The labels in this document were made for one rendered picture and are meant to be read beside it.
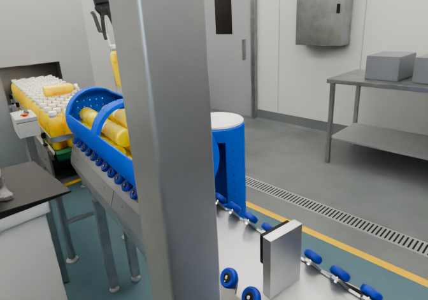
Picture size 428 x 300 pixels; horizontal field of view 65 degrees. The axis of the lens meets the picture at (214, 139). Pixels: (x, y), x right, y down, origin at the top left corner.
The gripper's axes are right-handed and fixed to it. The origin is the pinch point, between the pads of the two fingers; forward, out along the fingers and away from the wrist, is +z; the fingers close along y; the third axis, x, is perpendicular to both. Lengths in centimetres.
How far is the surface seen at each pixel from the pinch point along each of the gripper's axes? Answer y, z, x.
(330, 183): 170, 167, 16
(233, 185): 26, 79, -44
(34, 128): -46, 35, 19
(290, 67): 280, 92, 167
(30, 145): -51, 45, 27
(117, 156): -29, 33, -65
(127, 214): -31, 57, -61
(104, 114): -24, 24, -43
